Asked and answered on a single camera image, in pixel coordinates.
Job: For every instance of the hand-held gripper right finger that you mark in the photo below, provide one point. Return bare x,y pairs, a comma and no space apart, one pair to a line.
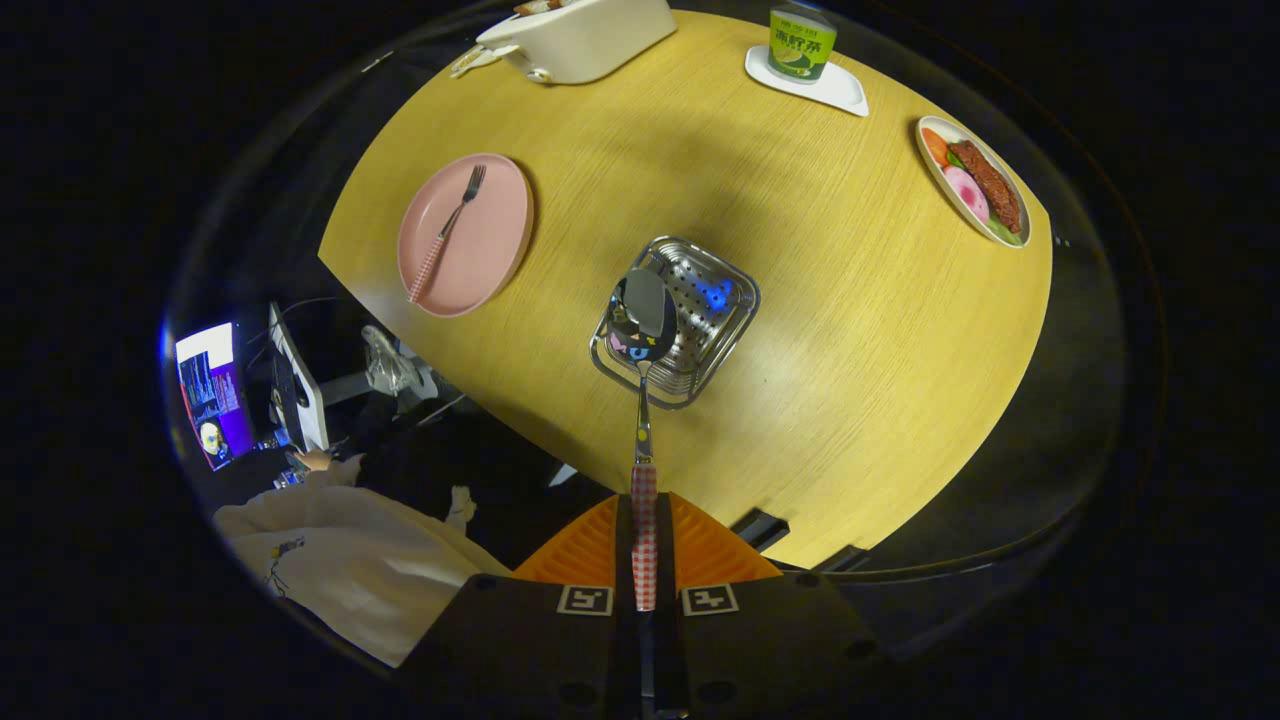
664,540

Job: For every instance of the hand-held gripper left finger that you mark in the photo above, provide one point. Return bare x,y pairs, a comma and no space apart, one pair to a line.
624,540

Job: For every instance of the square metal drain basket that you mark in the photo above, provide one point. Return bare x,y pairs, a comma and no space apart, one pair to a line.
715,330

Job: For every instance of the shiny grey crumpled object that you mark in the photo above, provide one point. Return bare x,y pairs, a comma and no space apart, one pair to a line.
395,362

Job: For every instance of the pink round plate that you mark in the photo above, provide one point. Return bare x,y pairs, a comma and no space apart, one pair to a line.
490,240

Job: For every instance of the lit computer monitor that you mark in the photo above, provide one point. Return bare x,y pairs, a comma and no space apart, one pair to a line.
215,390

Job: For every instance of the white plate with food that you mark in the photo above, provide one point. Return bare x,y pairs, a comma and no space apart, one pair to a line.
975,185

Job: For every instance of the white square coaster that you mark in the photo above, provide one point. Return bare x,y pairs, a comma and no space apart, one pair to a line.
840,92

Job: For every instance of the cream white toaster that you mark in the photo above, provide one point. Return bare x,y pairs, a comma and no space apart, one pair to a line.
590,45

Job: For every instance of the green label drink bottle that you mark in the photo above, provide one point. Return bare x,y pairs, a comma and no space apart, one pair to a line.
802,45

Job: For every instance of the silver cloth clip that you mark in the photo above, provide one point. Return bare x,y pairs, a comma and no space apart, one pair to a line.
376,62

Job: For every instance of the toast slice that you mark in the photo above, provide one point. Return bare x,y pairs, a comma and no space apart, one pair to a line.
540,6

